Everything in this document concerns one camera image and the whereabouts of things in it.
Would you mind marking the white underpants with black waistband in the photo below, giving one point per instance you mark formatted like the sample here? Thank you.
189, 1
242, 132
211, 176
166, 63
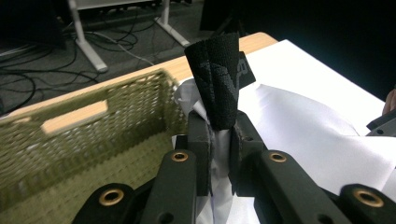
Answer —
218, 81

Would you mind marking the green woven basket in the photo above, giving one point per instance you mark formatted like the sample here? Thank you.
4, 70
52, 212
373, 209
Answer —
77, 149

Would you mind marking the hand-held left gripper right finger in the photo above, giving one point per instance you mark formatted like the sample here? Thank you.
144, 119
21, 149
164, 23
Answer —
246, 146

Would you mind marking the white metal stand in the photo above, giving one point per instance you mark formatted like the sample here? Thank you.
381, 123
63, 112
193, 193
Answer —
87, 46

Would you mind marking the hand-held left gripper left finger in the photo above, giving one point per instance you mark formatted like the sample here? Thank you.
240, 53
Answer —
199, 146

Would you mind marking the white table cover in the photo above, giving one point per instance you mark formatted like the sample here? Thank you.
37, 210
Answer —
305, 71

